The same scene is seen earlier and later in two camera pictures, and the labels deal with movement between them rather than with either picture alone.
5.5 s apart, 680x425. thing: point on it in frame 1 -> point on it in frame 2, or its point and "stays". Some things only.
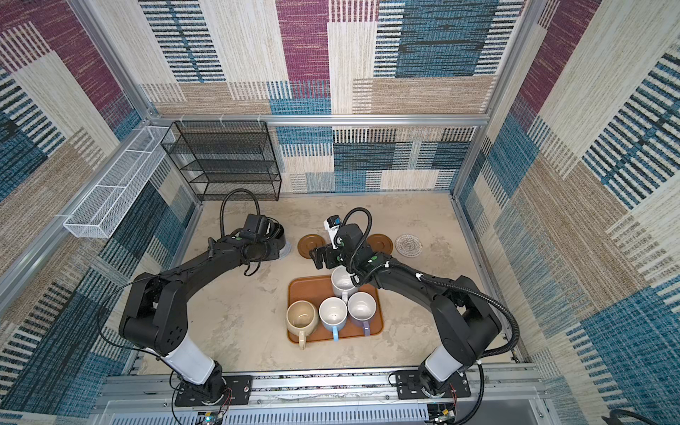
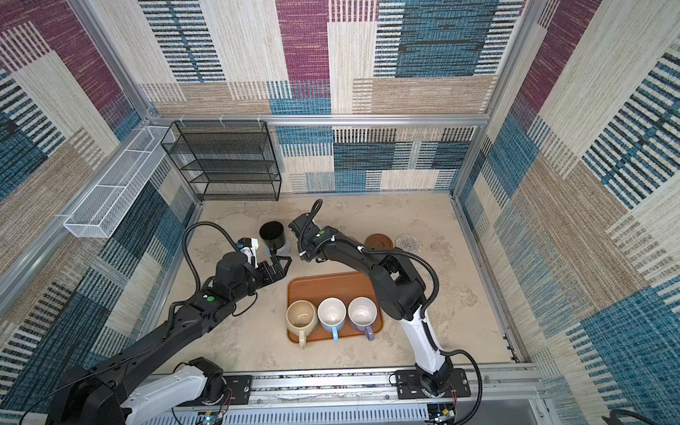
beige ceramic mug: (302, 316) stays
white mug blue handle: (333, 313) stays
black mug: (275, 231) stays
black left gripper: (274, 251) -> (270, 278)
